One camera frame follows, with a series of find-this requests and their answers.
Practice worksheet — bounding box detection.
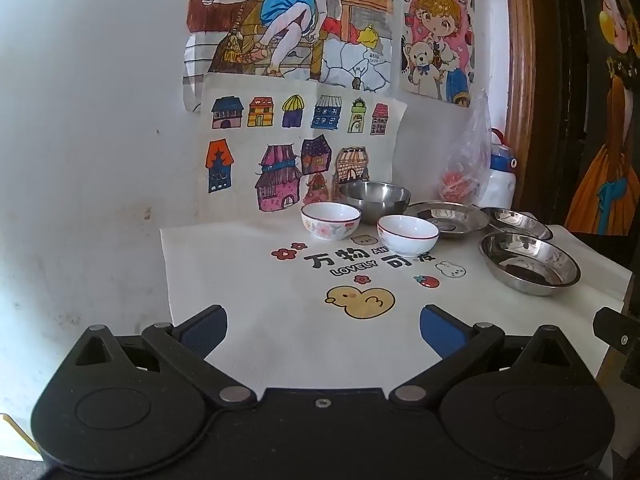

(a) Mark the steel plate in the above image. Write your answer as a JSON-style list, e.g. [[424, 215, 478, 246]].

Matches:
[[482, 207, 553, 242], [478, 232, 582, 297], [405, 200, 489, 238]]

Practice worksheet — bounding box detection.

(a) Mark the red-rimmed white ceramic bowl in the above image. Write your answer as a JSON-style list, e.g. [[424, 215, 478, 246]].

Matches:
[[376, 214, 439, 257]]

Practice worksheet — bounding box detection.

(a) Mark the deep stainless steel bowl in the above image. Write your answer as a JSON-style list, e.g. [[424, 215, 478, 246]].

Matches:
[[337, 181, 411, 226]]

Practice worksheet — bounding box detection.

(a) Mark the floral white ceramic bowl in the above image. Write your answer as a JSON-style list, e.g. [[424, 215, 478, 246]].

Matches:
[[300, 202, 361, 242]]

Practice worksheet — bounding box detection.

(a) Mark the white printed tablecloth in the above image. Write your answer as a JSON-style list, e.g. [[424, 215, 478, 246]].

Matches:
[[160, 220, 631, 392]]

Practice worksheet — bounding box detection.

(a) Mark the orange dress figure poster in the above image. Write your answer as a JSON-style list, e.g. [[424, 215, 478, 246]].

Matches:
[[565, 0, 639, 236]]

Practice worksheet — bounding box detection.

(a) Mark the red ball in bag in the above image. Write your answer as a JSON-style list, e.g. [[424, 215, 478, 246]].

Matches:
[[438, 171, 477, 204]]

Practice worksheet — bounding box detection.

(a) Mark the white blue water bottle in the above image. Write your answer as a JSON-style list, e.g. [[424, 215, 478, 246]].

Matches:
[[475, 128, 518, 209]]

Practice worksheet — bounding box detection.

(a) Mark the clear plastic bag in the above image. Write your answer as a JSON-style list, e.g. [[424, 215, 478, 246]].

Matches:
[[442, 89, 491, 205]]

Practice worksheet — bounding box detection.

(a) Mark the houses drawing paper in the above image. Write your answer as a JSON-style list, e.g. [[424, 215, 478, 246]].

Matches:
[[196, 74, 407, 222]]

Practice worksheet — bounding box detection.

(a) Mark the girl with teddy drawing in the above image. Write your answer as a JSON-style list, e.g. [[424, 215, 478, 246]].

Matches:
[[400, 0, 475, 107]]

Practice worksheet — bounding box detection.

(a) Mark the girl with fan drawing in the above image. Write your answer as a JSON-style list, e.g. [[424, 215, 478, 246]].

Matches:
[[182, 0, 394, 112]]

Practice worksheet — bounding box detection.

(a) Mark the wooden door frame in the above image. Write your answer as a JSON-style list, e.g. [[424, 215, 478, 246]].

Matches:
[[506, 0, 536, 207]]

